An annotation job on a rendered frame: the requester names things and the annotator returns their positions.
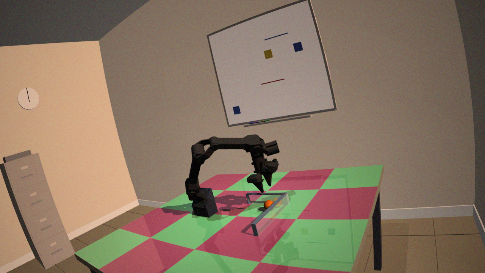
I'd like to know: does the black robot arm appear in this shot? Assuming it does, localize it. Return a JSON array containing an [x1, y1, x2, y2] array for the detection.
[[185, 134, 280, 203]]

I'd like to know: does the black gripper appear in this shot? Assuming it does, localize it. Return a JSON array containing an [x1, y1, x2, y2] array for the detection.
[[247, 158, 273, 193]]

